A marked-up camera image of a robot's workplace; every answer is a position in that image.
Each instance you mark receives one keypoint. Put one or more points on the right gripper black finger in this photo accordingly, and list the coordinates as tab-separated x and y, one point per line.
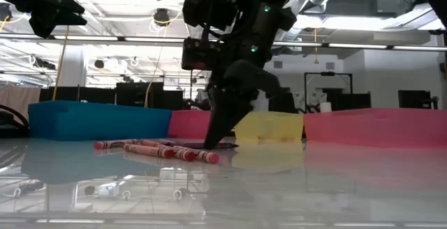
227	117

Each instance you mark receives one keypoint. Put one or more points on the red crayon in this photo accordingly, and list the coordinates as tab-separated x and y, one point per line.
111	144
186	155
150	150
153	142
209	157

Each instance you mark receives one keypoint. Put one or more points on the red plastic bin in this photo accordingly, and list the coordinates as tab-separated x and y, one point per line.
188	124

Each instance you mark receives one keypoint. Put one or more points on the black monitor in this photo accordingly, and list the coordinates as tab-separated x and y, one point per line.
415	99
352	101
288	102

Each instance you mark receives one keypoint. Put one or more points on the yellow plastic bin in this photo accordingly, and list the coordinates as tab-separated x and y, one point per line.
276	126

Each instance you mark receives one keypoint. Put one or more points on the pink hanging cloth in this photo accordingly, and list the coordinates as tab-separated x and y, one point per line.
17	100

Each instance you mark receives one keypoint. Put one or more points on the white paper roll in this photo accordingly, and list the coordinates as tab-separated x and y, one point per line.
325	107

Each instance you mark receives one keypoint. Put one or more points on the blue plastic bin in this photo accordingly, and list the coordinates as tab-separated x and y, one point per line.
97	120

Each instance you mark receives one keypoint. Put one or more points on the pink plastic bin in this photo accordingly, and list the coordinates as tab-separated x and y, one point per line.
377	127

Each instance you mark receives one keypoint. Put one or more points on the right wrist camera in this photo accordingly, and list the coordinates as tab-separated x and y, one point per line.
195	56

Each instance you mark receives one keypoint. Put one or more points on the black rack frame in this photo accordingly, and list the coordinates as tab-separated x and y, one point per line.
328	73

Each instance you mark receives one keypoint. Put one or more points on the black ceiling camera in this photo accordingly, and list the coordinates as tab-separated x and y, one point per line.
161	16

